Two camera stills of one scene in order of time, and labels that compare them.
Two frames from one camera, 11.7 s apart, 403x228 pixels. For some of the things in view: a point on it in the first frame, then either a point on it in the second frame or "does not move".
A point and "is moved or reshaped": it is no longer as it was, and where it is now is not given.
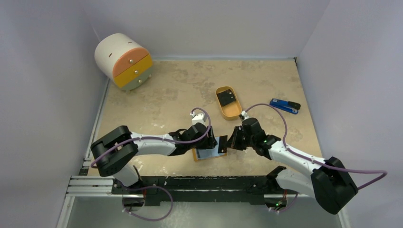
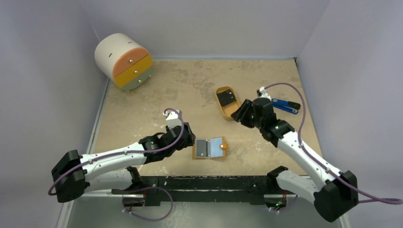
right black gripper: [235, 139] to [246, 112]
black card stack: [225, 97] does not move
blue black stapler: [287, 106] does not move
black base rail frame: [187, 189] does not move
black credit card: [222, 147] is moved or reshaped
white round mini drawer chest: [124, 59] does not move
